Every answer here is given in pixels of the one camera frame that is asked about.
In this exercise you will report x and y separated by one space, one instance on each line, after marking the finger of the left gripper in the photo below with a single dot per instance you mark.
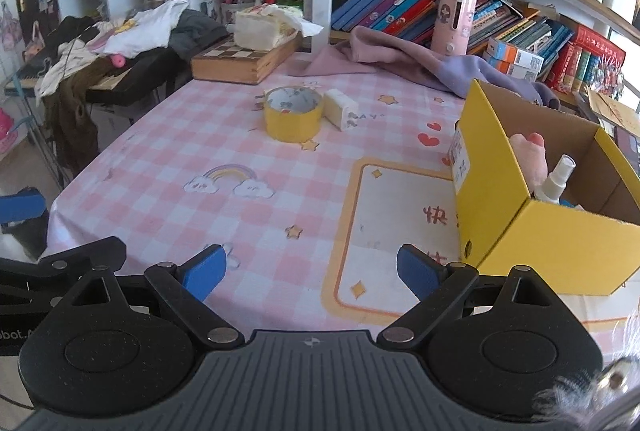
108 253
27 204

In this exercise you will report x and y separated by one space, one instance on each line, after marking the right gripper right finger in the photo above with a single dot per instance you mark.
442 291

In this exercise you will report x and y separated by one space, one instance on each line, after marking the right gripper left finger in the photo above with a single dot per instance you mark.
181 291

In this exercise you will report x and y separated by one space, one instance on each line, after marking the white spray bottle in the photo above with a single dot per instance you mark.
553 186

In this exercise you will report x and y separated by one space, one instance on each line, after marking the pink plush toy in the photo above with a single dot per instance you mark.
530 153

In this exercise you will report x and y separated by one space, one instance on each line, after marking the beige staple box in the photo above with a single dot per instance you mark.
340 110

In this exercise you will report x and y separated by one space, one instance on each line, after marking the yellow tape roll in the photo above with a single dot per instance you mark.
293 113

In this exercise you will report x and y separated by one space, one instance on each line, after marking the pink checkered tablecloth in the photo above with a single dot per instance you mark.
312 229

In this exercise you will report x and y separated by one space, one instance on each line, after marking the yellow cardboard box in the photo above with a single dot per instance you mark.
588 244

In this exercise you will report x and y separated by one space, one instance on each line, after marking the white shirt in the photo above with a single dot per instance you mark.
143 32

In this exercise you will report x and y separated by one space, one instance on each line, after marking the wooden chess box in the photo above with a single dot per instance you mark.
228 63

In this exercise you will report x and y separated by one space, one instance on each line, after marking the orange white box lower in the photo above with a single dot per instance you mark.
510 69

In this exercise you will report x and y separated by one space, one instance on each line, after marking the orange white box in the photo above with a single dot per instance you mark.
510 69
511 54

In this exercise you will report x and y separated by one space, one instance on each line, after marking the dark grey garment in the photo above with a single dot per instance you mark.
194 33

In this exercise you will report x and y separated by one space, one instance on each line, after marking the orange white box upper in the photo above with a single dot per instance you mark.
511 54

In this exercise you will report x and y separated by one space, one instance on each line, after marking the pink purple scarf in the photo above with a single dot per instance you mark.
369 51

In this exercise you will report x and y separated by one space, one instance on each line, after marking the brown paper envelope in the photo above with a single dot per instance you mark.
614 112

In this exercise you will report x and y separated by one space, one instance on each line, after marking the pink cylindrical device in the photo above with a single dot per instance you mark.
453 27

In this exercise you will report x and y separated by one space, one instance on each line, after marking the red thick dictionary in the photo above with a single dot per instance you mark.
587 61

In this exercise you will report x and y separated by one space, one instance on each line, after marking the beige tissue pack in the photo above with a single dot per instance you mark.
265 27

